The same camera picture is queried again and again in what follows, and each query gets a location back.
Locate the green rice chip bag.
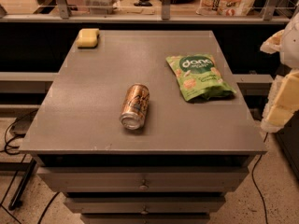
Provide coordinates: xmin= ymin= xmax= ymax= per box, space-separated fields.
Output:
xmin=166 ymin=54 xmax=235 ymax=102

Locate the black cable right floor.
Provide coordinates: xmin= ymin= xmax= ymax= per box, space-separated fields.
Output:
xmin=250 ymin=133 xmax=270 ymax=224

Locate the orange soda can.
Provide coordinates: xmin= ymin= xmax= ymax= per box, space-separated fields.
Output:
xmin=120 ymin=84 xmax=150 ymax=130

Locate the colourful snack bag on shelf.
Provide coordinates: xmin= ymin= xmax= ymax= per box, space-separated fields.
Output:
xmin=196 ymin=0 xmax=262 ymax=17

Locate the grey drawer cabinet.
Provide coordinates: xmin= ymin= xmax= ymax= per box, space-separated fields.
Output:
xmin=21 ymin=31 xmax=265 ymax=224

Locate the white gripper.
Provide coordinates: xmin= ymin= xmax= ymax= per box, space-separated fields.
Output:
xmin=260 ymin=13 xmax=299 ymax=133

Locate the black cables left floor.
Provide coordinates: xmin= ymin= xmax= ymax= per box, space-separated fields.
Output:
xmin=0 ymin=109 xmax=60 ymax=224

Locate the yellow sponge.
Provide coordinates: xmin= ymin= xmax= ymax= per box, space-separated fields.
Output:
xmin=76 ymin=28 xmax=100 ymax=48

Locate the metal shelf rail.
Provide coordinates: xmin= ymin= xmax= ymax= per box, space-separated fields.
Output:
xmin=0 ymin=0 xmax=299 ymax=24

